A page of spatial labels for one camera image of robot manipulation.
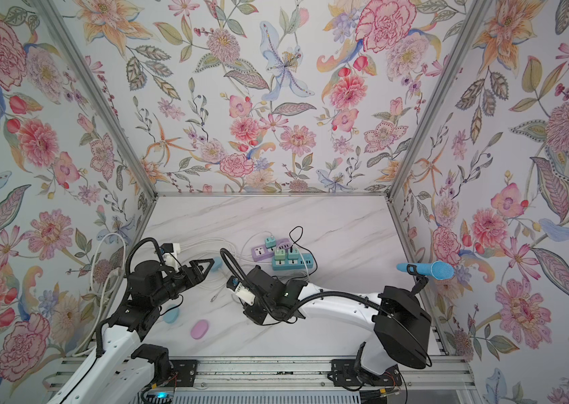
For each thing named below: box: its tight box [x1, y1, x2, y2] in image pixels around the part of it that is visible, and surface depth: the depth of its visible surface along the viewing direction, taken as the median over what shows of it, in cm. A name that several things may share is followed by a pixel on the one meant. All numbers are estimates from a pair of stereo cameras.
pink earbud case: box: [190, 318, 209, 340], surface depth 83 cm
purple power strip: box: [250, 238, 292, 262], surface depth 100 cm
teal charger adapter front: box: [265, 236, 277, 249], surface depth 98 cm
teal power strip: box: [271, 252, 314, 272], surface depth 97 cm
